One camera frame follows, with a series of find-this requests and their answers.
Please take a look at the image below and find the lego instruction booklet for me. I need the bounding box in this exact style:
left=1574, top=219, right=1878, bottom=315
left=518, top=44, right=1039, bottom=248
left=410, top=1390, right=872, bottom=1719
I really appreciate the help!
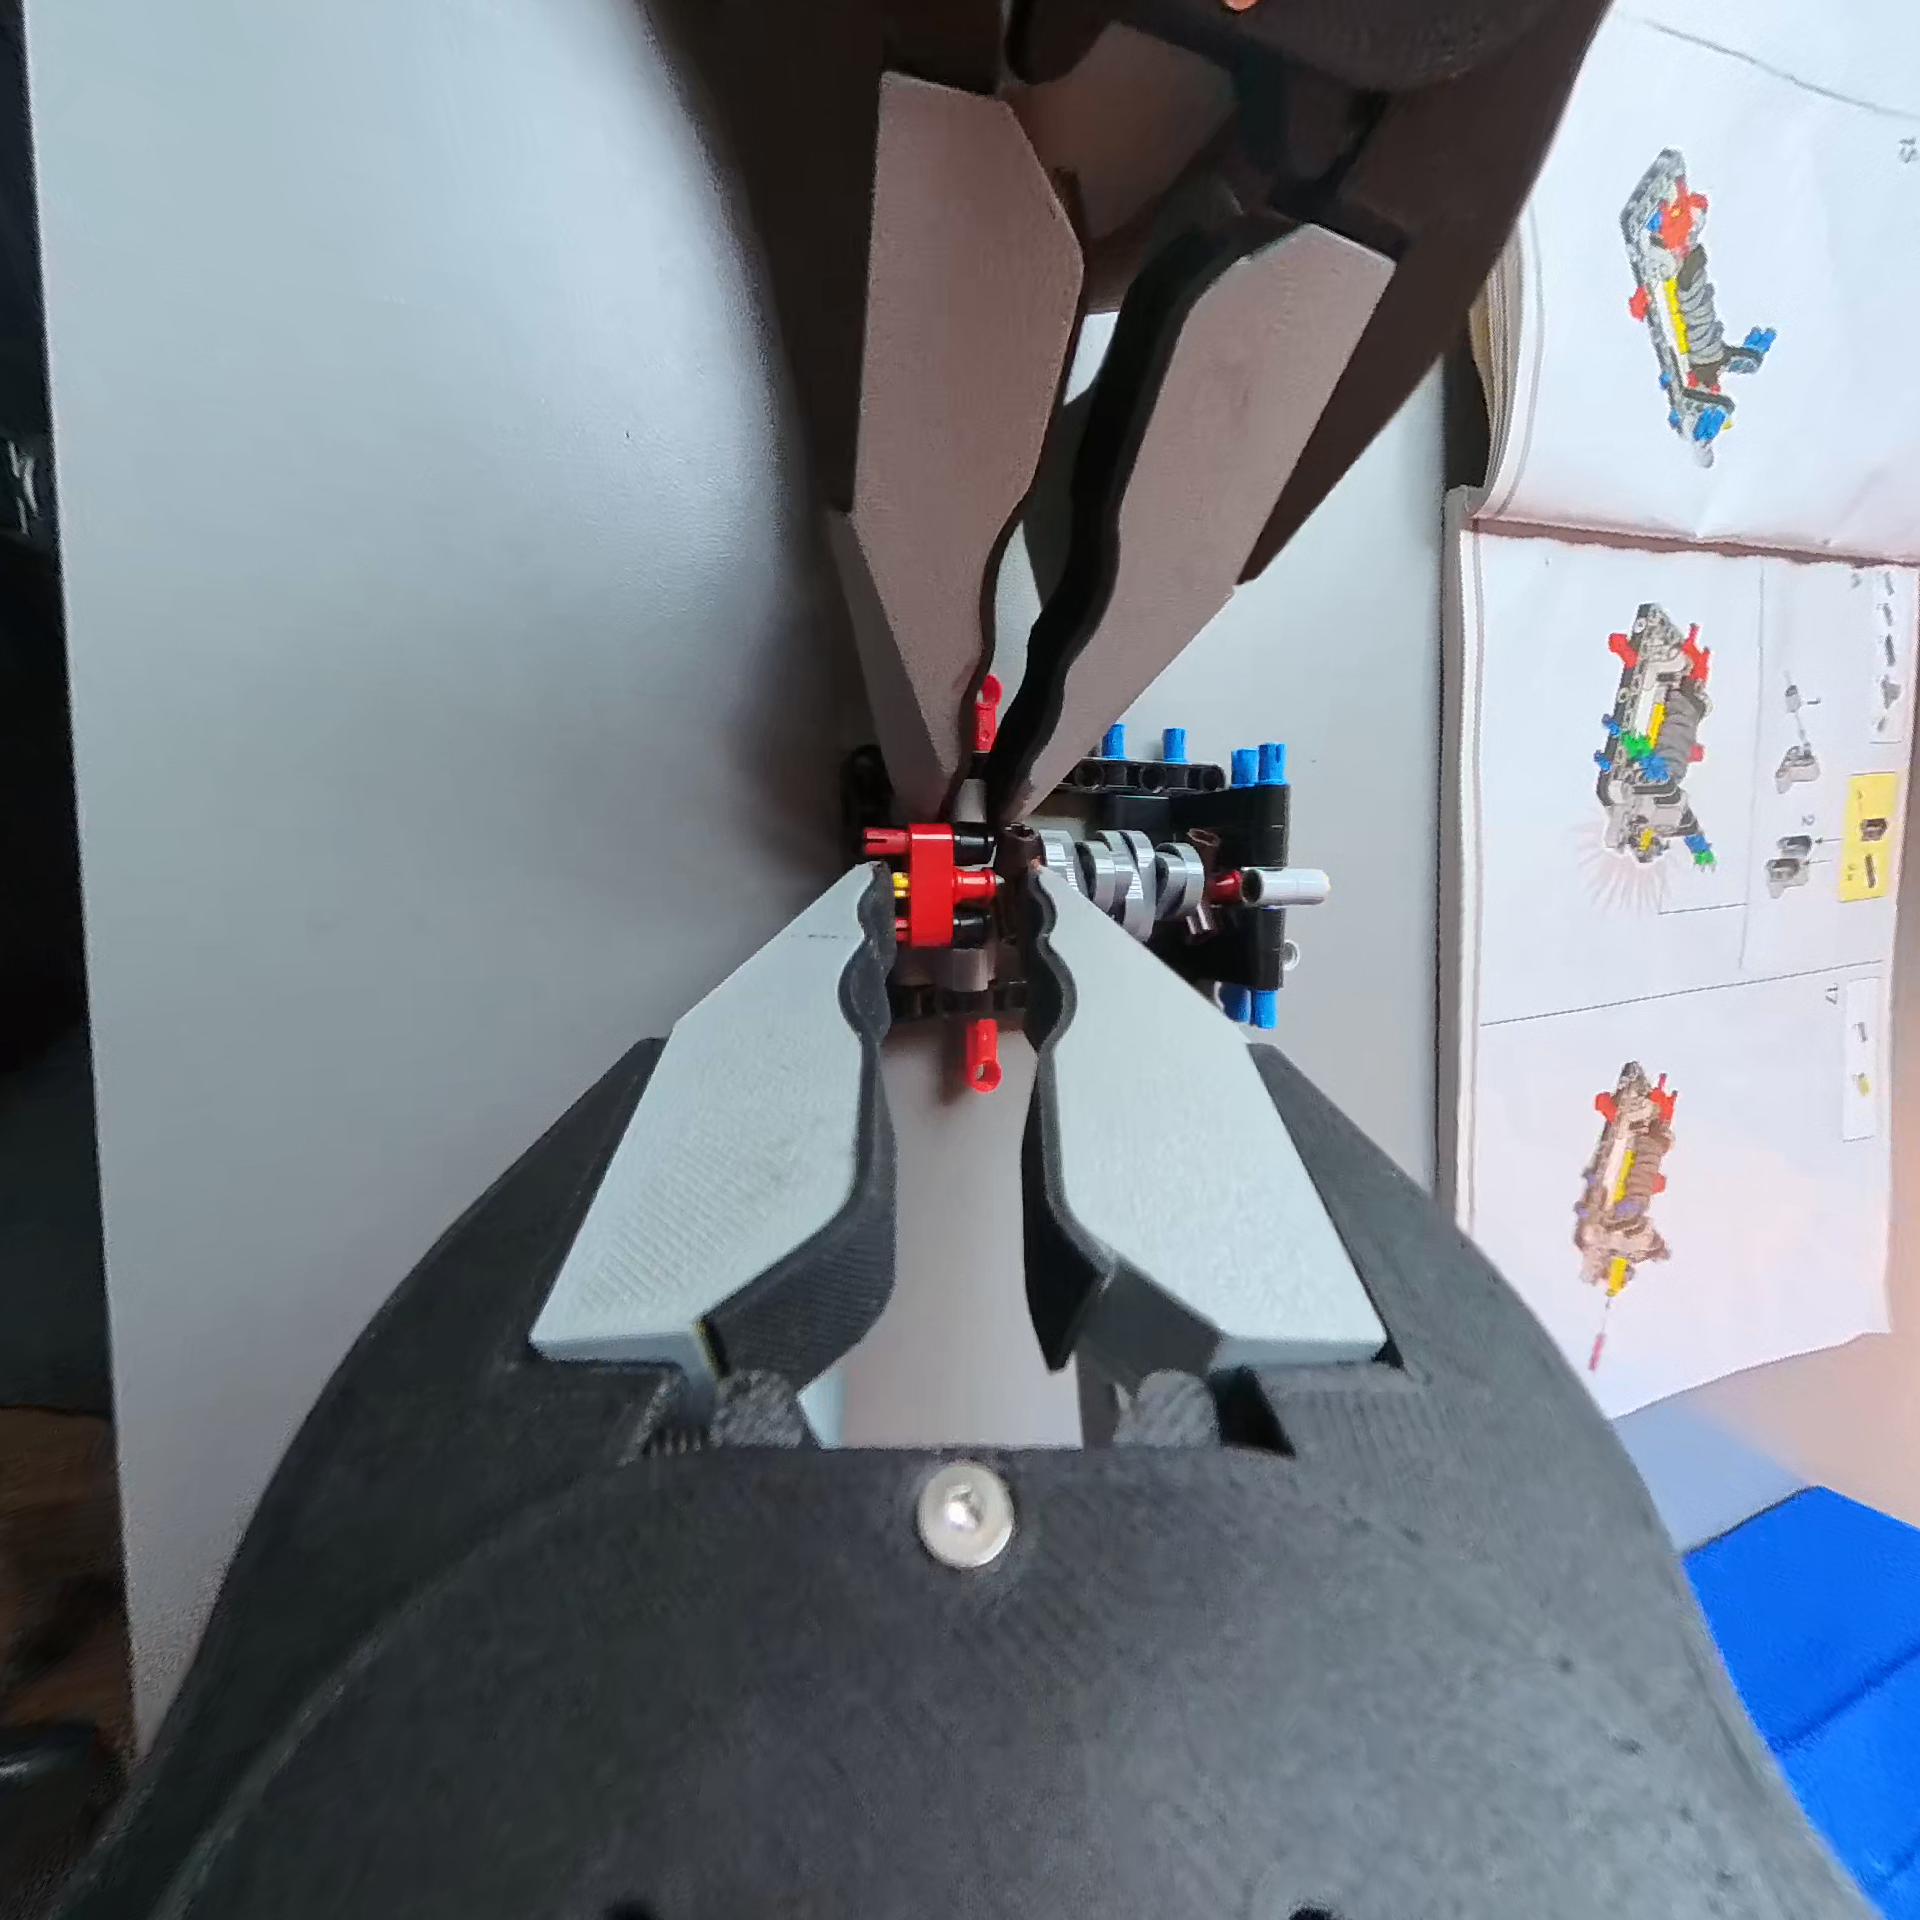
left=1439, top=0, right=1920, bottom=1423

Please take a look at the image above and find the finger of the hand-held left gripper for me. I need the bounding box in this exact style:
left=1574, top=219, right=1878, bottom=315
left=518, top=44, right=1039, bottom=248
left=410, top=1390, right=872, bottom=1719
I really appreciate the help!
left=823, top=68, right=1087, bottom=820
left=990, top=223, right=1400, bottom=820

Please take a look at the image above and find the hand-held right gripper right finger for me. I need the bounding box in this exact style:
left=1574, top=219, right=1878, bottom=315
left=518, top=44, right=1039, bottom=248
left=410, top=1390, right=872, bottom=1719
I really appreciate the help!
left=1019, top=870, right=1389, bottom=1375

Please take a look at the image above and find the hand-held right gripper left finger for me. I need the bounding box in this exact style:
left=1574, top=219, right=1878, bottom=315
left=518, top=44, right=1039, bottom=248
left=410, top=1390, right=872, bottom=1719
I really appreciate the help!
left=527, top=867, right=901, bottom=1383

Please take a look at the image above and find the blue plastic bin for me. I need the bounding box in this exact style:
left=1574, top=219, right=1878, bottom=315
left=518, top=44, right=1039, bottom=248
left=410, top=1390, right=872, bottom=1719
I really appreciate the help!
left=1679, top=1484, right=1920, bottom=1920

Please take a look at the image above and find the black lego frame assembly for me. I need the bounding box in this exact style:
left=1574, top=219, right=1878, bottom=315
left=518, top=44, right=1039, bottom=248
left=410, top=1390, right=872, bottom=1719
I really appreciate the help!
left=845, top=674, right=1334, bottom=1094

